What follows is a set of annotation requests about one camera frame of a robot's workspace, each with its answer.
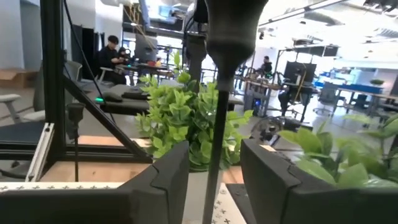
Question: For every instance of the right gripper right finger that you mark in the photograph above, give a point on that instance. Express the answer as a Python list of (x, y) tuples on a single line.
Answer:
[(311, 205)]

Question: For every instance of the blue table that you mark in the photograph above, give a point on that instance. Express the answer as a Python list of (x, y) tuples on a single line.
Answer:
[(357, 88)]

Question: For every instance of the small green plant white pot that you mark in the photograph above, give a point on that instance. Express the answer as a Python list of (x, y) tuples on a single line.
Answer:
[(183, 124)]

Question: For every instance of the black desk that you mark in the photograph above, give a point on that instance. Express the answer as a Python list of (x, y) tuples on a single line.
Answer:
[(130, 107)]

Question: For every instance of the grey desk monitor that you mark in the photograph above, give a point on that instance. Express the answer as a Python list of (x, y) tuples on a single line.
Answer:
[(145, 48)]

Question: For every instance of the person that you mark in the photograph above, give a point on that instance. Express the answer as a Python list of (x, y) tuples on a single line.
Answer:
[(266, 65), (109, 59)]

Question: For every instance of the small plant on blue table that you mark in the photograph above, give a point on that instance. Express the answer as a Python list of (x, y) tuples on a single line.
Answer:
[(377, 82)]

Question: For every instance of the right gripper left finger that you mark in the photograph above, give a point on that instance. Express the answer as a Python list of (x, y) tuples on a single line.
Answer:
[(93, 208)]

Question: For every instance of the large black monitor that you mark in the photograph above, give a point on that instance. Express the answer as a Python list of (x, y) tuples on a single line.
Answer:
[(298, 70)]

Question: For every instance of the brown cardboard box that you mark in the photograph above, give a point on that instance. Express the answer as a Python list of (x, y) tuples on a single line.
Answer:
[(15, 77)]

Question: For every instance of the large green plant white pot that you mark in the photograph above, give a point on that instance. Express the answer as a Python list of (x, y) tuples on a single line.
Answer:
[(335, 161)]

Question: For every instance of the black aluminium table frame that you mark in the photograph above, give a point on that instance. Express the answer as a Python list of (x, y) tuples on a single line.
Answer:
[(53, 93)]

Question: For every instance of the grey office chair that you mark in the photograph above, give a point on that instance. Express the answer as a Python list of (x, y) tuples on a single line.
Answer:
[(37, 93)]

